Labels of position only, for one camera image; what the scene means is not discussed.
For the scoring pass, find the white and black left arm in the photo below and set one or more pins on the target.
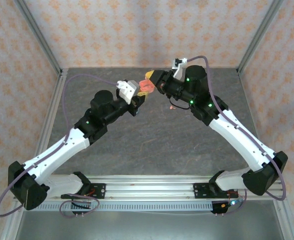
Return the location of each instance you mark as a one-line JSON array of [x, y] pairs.
[[54, 152]]

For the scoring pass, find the small circuit board with LEDs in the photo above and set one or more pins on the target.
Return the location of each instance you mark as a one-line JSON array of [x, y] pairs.
[[230, 203]]

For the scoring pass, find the grey metal sheet shelf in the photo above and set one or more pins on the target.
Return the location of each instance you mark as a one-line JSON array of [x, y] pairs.
[[147, 227]]

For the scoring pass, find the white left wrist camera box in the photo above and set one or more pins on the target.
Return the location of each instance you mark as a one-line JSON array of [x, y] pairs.
[[127, 91]]

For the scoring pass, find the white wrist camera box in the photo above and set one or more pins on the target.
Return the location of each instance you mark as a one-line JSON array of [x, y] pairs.
[[179, 72], [127, 91]]

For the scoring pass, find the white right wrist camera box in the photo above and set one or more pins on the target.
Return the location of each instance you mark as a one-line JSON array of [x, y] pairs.
[[179, 72]]

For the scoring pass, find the aluminium table side rail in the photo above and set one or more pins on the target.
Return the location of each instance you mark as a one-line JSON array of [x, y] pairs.
[[251, 107], [52, 105]]

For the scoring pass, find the aluminium frame post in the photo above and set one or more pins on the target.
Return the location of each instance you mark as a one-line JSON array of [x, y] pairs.
[[40, 37], [258, 37]]

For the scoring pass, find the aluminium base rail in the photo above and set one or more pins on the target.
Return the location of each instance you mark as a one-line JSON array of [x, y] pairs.
[[149, 187]]

